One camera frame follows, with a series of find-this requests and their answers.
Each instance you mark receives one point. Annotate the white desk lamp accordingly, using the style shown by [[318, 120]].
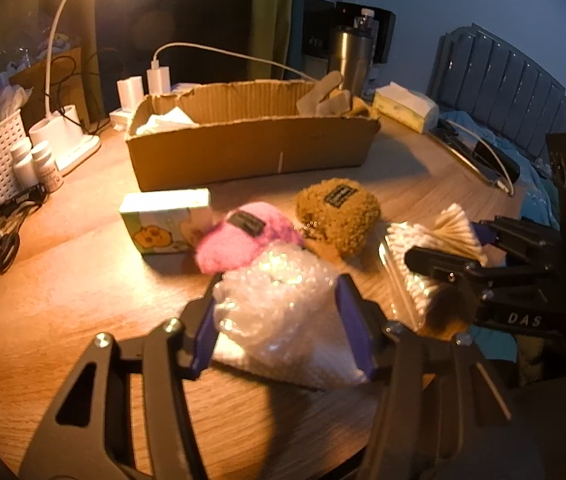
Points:
[[70, 137]]

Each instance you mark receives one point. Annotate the white crumpled tissue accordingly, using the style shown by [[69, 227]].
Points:
[[165, 120]]

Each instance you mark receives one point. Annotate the black monitor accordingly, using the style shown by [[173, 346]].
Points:
[[320, 25]]

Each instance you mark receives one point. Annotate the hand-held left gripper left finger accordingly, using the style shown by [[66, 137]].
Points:
[[203, 332]]

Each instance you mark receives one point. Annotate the black scissors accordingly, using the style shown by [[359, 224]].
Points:
[[5, 252]]

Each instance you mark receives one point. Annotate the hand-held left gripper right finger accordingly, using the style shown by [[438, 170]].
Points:
[[355, 325]]

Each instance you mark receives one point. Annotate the black flat device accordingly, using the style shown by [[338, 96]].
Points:
[[483, 157]]

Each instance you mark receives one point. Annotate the pink plush toy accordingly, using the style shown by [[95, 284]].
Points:
[[233, 245]]

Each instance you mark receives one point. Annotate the white plastic bag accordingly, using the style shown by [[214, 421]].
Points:
[[8, 95]]

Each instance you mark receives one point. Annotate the grey padded headboard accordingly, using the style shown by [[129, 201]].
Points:
[[503, 85]]

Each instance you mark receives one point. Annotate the cardboard box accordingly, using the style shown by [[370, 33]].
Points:
[[243, 150]]

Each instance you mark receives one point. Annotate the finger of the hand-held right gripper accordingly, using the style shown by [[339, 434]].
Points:
[[485, 232], [443, 267]]

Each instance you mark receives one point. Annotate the clear water bottle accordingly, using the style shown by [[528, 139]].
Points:
[[365, 20]]

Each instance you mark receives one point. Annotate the white charger plug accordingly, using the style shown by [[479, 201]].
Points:
[[129, 92], [159, 79]]

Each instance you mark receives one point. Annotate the green curtain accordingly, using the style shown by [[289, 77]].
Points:
[[270, 15]]

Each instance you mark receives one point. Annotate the small black device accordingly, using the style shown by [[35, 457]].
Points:
[[23, 195]]

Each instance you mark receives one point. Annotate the white soft tissue pack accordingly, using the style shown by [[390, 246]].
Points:
[[403, 102]]

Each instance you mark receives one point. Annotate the brown paper bag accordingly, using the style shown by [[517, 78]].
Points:
[[30, 75]]

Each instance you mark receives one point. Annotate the steel tumbler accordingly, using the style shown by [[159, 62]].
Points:
[[349, 60]]

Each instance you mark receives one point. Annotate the clear bubble wrap bag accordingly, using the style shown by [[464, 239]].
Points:
[[273, 300]]

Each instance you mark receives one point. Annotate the green printed tissue box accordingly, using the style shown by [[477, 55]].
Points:
[[163, 220]]

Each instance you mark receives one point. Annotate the brown plush toy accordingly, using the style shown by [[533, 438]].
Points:
[[348, 220]]

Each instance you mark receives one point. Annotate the beige foam piece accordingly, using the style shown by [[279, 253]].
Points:
[[325, 95]]

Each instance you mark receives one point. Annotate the cotton swab pack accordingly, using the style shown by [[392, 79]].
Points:
[[413, 235]]

